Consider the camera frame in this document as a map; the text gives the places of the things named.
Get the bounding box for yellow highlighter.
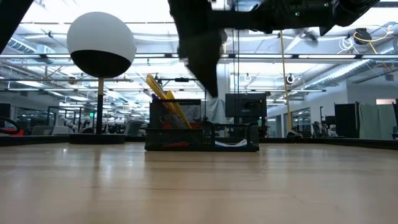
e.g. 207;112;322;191
165;90;193;130

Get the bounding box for black mesh desk organizer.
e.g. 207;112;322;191
144;98;260;152

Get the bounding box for black partition panel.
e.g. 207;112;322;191
334;103;360;139

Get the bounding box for black tubular camera stand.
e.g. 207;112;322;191
156;74;208;123

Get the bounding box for white black globe lamp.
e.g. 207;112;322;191
66;11;137;145

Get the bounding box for grey cloth cover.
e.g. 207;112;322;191
204;98;227;125

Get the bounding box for black monitor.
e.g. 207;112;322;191
224;92;267;125

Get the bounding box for green curtain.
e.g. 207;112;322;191
359;103;397;141

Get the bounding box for black aluminium table frame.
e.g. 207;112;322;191
0;134;398;151

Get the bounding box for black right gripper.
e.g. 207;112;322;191
225;0;335;37

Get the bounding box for yellow handled scissors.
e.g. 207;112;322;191
145;73;187;130

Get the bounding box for orange eraser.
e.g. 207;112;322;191
161;141;191;149

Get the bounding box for blue sticky note pad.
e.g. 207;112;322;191
213;138;250;149

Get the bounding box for black red office chair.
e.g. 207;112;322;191
0;116;25;137

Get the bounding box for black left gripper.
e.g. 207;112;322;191
167;0;229;98

